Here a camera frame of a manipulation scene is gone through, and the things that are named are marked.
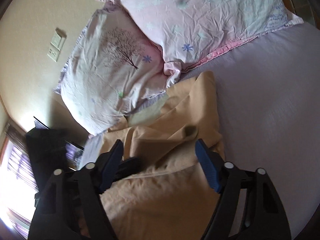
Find white tree print pillow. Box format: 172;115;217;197
55;2;181;135

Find pink star print pillow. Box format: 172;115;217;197
97;0;303;72

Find tan shirt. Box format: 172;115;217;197
100;71;223;239

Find lavender bed sheet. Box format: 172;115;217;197
80;22;320;240

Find bright curtained window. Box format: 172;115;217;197
1;136;37;239

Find white wall socket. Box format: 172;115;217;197
47;28;67;62

